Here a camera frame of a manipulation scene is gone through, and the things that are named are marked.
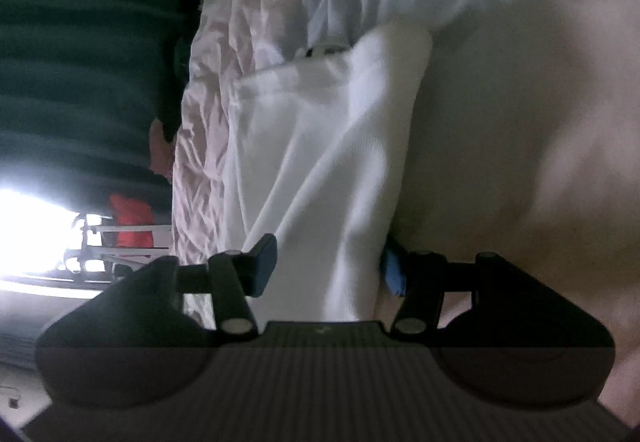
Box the white quilted bed blanket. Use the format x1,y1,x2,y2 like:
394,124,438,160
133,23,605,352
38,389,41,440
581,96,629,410
171,0,640,428

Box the white exercise machine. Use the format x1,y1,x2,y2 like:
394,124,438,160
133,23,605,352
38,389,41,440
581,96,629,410
62,213,175,280

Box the white pants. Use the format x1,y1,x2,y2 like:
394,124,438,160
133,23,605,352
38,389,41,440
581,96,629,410
222,24,433,323

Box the window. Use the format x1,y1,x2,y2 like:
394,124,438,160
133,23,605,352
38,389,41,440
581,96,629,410
0,187,108,287

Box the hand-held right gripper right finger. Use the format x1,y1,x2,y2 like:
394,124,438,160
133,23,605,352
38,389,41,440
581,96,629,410
381,242,511,337

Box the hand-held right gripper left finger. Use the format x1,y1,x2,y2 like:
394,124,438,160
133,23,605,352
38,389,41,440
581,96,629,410
150,233,278,338

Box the red cloth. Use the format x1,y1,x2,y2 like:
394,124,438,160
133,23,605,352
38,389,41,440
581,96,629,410
109,193,155,249

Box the teal curtain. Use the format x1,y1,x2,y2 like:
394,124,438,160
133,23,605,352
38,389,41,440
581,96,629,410
0,0,221,217

